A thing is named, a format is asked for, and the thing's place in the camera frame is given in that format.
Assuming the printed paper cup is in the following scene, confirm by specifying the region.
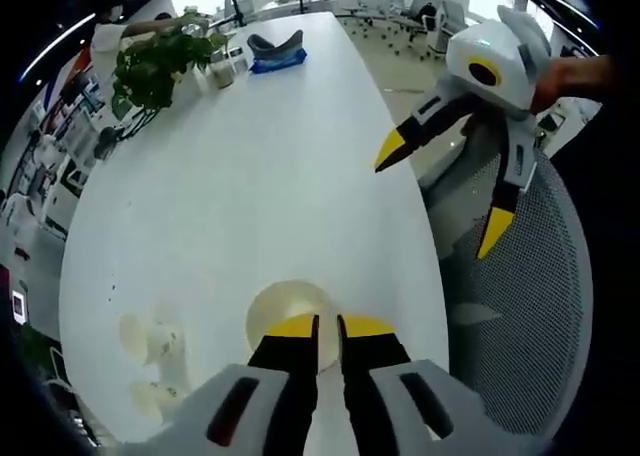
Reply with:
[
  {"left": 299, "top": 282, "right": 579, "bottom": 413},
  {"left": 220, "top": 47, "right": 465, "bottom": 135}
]
[{"left": 244, "top": 278, "right": 347, "bottom": 377}]

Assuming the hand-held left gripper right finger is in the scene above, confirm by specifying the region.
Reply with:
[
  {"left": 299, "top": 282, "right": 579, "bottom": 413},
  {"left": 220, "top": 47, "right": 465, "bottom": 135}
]
[{"left": 335, "top": 314, "right": 521, "bottom": 456}]

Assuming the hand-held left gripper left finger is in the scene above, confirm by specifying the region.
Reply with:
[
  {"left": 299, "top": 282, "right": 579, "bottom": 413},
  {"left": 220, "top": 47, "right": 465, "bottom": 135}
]
[{"left": 122, "top": 314, "right": 321, "bottom": 456}]

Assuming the person's right hand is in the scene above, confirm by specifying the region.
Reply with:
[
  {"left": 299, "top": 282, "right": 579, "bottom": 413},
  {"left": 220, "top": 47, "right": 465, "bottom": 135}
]
[{"left": 529, "top": 54, "right": 616, "bottom": 113}]

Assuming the grey mesh office chair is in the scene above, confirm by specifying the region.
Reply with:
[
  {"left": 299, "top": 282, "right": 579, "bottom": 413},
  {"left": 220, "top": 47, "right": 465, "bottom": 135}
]
[{"left": 424, "top": 120, "right": 595, "bottom": 440}]

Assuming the cluster of paper cups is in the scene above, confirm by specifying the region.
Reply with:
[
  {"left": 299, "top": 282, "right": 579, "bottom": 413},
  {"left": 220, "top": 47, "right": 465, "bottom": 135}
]
[{"left": 118, "top": 303, "right": 194, "bottom": 422}]

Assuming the black corded device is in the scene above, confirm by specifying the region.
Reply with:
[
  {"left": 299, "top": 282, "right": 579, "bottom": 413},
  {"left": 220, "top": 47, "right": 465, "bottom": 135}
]
[{"left": 93, "top": 110, "right": 156, "bottom": 161}]

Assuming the potted green plant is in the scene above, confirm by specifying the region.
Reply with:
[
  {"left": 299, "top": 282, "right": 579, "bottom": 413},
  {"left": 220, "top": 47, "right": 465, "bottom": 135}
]
[{"left": 110, "top": 10, "right": 229, "bottom": 122}]

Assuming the white office chair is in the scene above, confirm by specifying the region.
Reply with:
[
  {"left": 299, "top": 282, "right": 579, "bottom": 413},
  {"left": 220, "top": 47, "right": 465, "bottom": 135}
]
[{"left": 409, "top": 0, "right": 474, "bottom": 52}]

